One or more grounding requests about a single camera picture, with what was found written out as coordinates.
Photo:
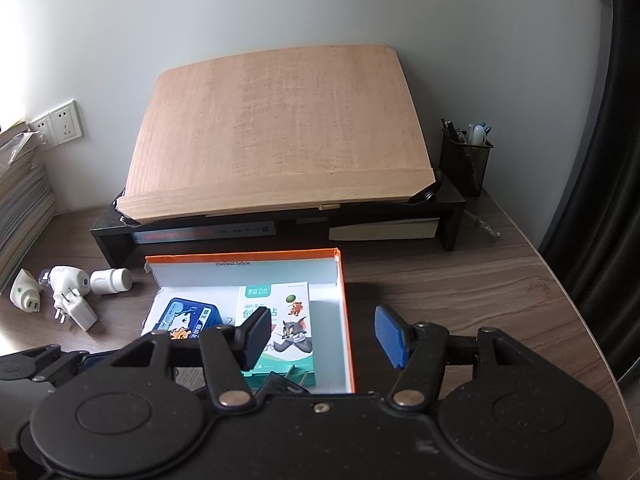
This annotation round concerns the white plug with green mark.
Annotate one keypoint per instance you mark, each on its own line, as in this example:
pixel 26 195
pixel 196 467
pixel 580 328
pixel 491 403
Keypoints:
pixel 22 292

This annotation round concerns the clear plastic pen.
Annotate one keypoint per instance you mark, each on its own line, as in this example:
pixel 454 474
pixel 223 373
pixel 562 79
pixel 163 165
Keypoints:
pixel 482 225

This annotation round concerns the blue cartoon packet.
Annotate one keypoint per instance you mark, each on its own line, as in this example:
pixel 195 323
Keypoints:
pixel 175 317

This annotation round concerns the green and white cartoon box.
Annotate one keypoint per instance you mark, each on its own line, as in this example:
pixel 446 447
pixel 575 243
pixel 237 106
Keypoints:
pixel 292 320

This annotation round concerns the black mesh pen holder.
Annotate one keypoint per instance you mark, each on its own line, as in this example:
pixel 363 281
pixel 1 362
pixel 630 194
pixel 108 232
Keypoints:
pixel 465 170

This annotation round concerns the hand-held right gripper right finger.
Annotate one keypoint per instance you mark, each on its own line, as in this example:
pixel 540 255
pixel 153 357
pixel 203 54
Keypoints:
pixel 390 335

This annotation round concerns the white wall socket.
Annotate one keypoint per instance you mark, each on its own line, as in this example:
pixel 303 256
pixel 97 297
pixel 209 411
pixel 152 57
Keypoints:
pixel 40 127
pixel 65 122

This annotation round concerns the white pill bottle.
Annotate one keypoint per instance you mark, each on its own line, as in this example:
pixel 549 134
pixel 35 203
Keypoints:
pixel 112 280

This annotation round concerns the blue pen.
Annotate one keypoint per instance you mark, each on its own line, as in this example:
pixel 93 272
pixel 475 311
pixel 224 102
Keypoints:
pixel 489 130

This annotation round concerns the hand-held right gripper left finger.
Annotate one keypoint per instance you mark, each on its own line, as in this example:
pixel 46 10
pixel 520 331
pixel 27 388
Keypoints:
pixel 257 335

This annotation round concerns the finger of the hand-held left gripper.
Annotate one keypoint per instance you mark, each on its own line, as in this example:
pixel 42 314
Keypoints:
pixel 65 362

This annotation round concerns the white printed carton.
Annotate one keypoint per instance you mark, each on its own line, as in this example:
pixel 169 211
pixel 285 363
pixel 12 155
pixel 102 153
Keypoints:
pixel 190 377

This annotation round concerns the white cube power adapter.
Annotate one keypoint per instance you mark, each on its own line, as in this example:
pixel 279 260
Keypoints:
pixel 80 312

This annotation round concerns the wooden board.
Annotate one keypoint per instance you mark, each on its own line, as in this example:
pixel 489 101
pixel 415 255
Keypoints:
pixel 275 135

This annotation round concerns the clear glass bulb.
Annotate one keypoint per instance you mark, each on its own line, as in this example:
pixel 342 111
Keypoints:
pixel 43 277

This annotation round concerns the clear plastic bag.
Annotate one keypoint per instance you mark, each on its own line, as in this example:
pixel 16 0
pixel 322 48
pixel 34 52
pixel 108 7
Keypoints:
pixel 17 147

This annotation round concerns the orange and white cardboard box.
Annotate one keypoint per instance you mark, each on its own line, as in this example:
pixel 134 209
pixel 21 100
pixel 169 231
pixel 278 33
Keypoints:
pixel 335 320

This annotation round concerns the black power adapter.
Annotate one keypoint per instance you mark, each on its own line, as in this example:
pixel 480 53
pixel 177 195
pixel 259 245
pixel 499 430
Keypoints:
pixel 280 385

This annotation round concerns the black monitor stand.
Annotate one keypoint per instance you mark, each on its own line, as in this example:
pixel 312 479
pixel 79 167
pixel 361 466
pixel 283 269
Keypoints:
pixel 452 215

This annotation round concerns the black pen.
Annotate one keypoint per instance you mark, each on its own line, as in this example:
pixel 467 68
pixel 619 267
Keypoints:
pixel 449 127

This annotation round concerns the white cone plug-in device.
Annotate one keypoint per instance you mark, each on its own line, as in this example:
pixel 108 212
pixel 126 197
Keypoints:
pixel 67 277

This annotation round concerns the stack of papers and books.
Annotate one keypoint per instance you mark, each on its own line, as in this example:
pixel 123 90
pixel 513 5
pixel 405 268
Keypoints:
pixel 22 220

